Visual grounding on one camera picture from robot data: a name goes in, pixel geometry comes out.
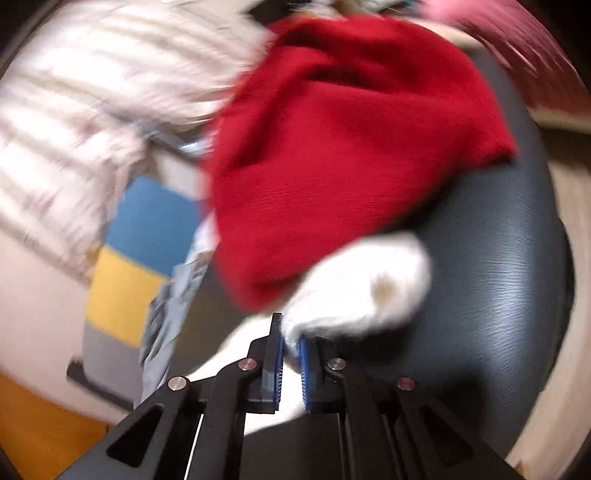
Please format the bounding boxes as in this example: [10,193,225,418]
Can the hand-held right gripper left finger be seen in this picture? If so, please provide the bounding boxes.
[58,313,284,480]

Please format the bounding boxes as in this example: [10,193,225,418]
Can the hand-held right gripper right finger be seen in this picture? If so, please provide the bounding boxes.
[297,337,529,480]

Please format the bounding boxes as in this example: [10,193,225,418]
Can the cream fluffy sweater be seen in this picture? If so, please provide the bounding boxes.
[0,0,433,435]

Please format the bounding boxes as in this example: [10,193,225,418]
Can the red knit sweater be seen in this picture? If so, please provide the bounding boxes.
[202,16,518,312]

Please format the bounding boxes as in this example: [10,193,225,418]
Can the white printed cloth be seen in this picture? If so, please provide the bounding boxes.
[137,216,223,407]

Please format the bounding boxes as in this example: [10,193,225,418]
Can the black foam roll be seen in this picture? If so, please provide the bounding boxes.
[66,359,136,412]

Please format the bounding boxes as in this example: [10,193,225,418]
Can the grey yellow blue chair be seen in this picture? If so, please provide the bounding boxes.
[82,174,208,352]

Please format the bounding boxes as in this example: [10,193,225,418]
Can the pink cloth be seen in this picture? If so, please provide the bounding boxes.
[422,0,591,114]

